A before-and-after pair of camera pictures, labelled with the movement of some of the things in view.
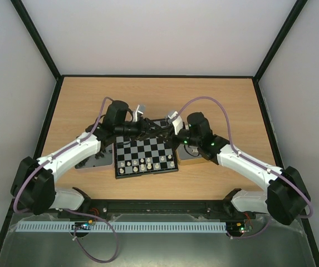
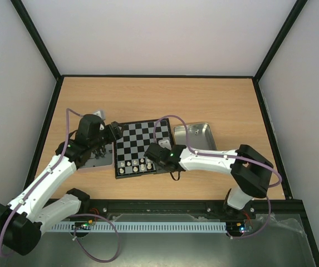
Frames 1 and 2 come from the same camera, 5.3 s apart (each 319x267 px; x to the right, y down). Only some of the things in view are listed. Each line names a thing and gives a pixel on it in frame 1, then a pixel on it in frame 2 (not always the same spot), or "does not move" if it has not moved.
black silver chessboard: [148, 156] does not move
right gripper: [172, 130] -> [152, 151]
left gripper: [144, 128] -> [114, 134]
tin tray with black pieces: [103, 157] does not move
